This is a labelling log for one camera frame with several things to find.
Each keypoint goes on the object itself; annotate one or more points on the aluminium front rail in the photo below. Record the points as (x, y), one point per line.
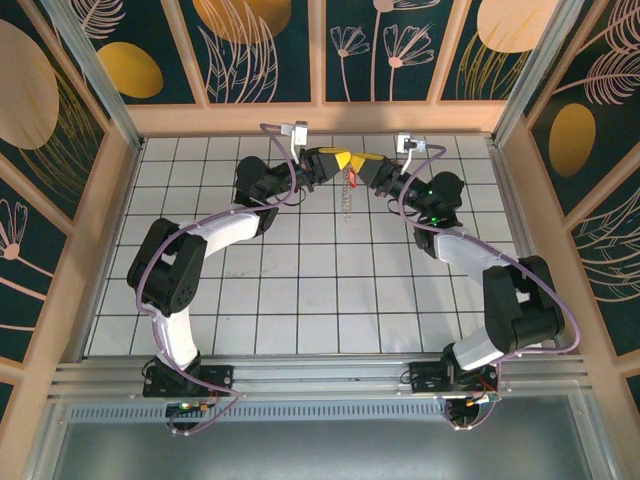
(320, 375)

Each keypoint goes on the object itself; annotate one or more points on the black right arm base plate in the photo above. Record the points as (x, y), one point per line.
(425, 380)

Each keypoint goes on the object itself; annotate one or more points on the aluminium corner post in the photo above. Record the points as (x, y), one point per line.
(537, 70)
(90, 75)

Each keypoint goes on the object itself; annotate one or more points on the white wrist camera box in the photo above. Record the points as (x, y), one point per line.
(300, 132)
(405, 142)

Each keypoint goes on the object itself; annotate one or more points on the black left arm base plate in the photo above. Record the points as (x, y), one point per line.
(217, 377)

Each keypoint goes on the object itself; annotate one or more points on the grey metal sheet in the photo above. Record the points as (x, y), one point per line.
(320, 450)

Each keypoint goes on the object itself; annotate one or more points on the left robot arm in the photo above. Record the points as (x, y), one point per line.
(230, 232)

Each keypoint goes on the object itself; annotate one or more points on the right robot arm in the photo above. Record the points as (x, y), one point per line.
(460, 250)

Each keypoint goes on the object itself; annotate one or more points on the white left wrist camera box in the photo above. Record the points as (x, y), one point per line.
(300, 132)

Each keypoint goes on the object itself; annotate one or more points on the slotted metal vent strip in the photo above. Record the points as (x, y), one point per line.
(320, 412)

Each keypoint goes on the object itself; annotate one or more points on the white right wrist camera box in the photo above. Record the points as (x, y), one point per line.
(405, 142)

